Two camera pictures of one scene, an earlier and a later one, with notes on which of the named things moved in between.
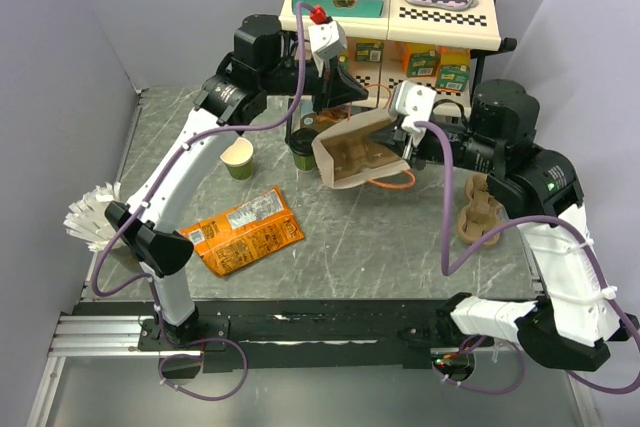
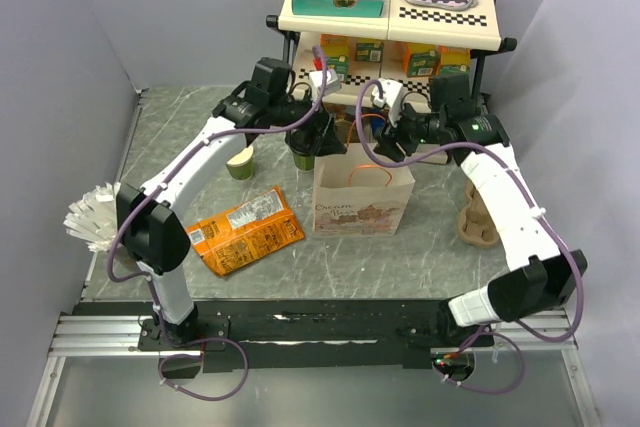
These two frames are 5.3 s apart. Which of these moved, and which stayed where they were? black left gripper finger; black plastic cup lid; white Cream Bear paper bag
Moved: white Cream Bear paper bag; black left gripper finger
Stayed: black plastic cup lid
